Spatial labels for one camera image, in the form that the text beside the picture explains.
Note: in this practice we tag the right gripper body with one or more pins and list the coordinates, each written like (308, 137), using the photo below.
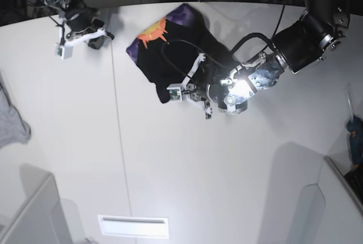
(80, 26)

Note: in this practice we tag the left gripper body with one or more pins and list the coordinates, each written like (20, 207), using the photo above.
(196, 86)

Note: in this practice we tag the black T-shirt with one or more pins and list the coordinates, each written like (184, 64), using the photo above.
(167, 49)

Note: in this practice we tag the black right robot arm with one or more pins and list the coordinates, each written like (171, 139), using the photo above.
(64, 5)

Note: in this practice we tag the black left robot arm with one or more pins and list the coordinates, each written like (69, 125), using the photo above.
(256, 62)

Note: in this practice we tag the grey cloth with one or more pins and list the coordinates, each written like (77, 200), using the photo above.
(13, 128)

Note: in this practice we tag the blue glue gun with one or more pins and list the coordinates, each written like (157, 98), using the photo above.
(354, 127)

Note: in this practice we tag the black keyboard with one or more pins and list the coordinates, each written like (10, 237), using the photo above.
(354, 179)

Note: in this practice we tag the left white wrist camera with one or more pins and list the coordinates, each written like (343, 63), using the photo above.
(175, 92)

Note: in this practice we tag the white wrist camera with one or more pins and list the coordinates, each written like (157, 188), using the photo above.
(175, 92)
(63, 51)

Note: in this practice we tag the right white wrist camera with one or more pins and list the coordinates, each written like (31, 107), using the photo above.
(63, 51)

